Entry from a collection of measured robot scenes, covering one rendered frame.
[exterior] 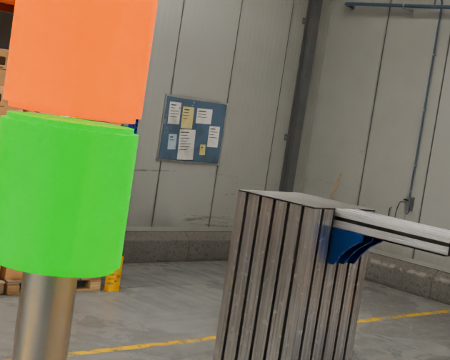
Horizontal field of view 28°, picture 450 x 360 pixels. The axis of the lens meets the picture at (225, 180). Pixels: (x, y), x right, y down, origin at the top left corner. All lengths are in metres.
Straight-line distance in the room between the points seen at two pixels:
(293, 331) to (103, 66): 1.85
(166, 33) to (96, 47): 11.70
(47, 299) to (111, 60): 0.09
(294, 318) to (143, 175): 9.94
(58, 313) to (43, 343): 0.01
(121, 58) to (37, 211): 0.06
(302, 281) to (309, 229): 0.12
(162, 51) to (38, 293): 11.66
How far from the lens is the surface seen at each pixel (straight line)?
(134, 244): 11.93
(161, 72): 11.98
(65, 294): 0.33
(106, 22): 0.31
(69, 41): 0.31
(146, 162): 11.99
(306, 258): 2.10
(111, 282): 10.12
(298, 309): 2.12
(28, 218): 0.31
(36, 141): 0.31
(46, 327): 0.33
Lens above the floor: 2.23
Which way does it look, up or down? 5 degrees down
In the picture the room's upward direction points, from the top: 9 degrees clockwise
